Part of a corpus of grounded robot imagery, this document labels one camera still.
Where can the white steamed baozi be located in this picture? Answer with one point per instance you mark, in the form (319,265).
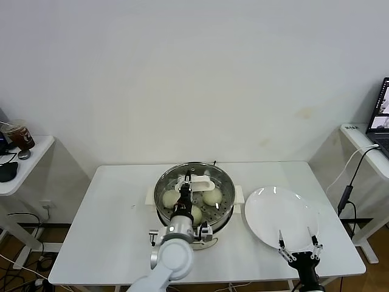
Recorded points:
(169,199)
(212,197)
(197,216)

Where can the iced coffee plastic cup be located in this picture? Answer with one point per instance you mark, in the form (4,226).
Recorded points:
(20,138)

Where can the white electric cooker base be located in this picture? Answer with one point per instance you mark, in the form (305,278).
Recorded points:
(240,194)

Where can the white drinking straw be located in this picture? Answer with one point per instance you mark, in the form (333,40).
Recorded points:
(6,123)

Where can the white side table with laptop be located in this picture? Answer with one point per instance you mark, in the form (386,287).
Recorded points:
(373,164)

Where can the white wall outlet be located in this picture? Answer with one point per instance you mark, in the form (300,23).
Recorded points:
(48,204)

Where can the black computer mouse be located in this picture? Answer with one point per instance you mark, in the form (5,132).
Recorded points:
(7,171)

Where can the round grey coaster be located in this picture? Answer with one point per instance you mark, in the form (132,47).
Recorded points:
(24,154)

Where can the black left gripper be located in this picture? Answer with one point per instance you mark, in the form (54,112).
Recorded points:
(183,202)

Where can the white side table with cup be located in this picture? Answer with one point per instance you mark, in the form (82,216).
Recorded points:
(36,164)

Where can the dark screen device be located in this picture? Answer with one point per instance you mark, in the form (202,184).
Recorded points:
(2,117)

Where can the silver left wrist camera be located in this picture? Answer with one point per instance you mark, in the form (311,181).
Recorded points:
(205,234)

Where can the open dark laptop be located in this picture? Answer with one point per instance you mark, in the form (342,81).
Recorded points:
(380,134)

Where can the white round plate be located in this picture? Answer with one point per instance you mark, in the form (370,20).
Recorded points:
(279,213)

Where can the perforated steel steamer basket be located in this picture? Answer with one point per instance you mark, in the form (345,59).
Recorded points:
(226,217)

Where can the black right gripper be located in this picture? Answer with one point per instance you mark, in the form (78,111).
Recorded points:
(305,263)

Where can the white label sticker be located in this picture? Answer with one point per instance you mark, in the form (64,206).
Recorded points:
(352,127)

